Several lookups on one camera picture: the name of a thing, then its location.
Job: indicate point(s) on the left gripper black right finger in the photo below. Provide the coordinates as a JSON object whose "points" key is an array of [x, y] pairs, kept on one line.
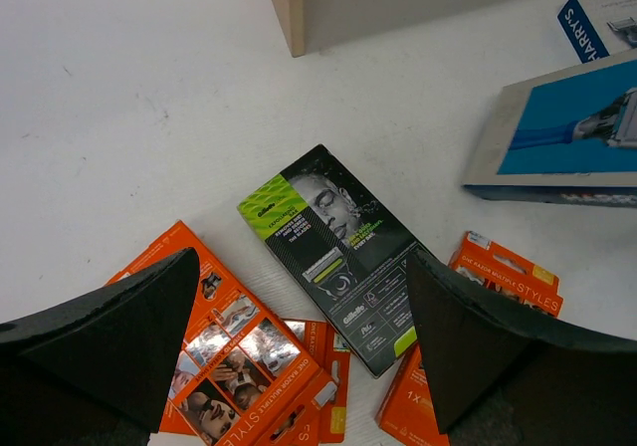
{"points": [[500, 373]]}

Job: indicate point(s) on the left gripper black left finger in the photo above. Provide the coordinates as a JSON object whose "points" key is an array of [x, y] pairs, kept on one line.
{"points": [[97, 369]]}

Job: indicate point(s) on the black green Gillette box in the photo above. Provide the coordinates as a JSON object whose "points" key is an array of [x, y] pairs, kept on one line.
{"points": [[344, 248]]}

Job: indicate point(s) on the orange razor pack front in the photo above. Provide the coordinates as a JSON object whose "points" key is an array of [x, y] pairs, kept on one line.
{"points": [[406, 412]]}

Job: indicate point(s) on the orange razor pack right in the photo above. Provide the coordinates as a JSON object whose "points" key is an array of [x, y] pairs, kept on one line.
{"points": [[503, 271]]}

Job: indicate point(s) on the orange razor pack top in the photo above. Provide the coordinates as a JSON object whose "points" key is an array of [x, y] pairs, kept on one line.
{"points": [[242, 376]]}

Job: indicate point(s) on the white Harry's razor blister pack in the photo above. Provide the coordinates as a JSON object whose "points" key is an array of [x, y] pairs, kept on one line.
{"points": [[597, 29]]}

